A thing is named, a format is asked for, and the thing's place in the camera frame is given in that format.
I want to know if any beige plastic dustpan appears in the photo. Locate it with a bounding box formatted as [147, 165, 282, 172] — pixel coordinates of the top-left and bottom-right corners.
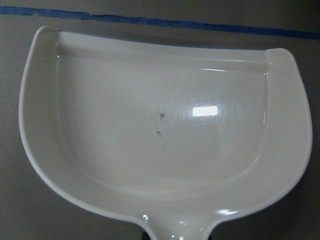
[18, 26, 313, 240]

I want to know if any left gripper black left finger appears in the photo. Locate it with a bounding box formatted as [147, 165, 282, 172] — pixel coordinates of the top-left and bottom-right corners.
[141, 232, 150, 240]

